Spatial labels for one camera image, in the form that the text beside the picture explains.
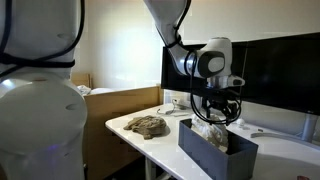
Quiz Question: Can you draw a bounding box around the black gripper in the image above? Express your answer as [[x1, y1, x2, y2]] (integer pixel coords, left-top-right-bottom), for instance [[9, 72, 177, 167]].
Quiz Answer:
[[200, 88, 242, 125]]

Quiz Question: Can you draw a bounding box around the white cloth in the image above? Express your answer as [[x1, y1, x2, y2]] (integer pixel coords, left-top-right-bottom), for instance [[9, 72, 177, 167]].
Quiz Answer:
[[190, 113, 230, 154]]

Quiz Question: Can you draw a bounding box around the dark grey rectangular box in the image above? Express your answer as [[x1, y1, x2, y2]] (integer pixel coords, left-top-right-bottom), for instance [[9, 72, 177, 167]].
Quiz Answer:
[[178, 118, 259, 180]]

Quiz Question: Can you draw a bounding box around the small white round gadget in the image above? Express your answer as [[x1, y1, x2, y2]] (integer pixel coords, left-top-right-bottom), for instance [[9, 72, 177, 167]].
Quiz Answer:
[[235, 117, 246, 128]]

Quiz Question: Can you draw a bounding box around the white power strip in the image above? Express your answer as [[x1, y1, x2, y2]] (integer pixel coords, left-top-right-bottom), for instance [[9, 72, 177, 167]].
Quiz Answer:
[[171, 97, 184, 108]]

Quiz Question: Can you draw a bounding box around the brown crumpled cloth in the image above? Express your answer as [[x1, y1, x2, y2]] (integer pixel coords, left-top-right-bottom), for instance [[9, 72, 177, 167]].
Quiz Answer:
[[123, 115, 168, 140]]

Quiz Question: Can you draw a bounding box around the large black monitor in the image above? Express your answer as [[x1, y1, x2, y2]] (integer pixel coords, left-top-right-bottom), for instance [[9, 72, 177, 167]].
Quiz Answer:
[[239, 32, 320, 117]]

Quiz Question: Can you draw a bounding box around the white table leg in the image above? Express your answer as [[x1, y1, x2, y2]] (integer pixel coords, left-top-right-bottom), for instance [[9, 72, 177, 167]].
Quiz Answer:
[[144, 156, 174, 180]]

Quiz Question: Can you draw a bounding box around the light wooden cabinet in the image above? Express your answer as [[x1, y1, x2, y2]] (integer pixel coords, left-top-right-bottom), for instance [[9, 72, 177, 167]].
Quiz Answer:
[[79, 85, 164, 180]]

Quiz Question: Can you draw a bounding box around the white flat sheet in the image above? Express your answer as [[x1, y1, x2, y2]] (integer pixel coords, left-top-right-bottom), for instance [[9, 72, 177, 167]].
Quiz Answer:
[[89, 87, 116, 96]]

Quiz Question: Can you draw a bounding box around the crumpled white fabric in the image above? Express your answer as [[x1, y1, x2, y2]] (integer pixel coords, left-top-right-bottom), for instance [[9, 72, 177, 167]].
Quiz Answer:
[[73, 84, 93, 97]]

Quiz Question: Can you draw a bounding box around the wooden board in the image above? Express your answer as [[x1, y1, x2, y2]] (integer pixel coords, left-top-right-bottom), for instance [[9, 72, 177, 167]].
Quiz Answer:
[[70, 73, 93, 89]]

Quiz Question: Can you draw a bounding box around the thin black cable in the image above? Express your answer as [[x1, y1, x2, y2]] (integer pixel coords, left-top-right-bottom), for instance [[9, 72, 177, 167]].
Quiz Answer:
[[156, 107, 176, 116]]

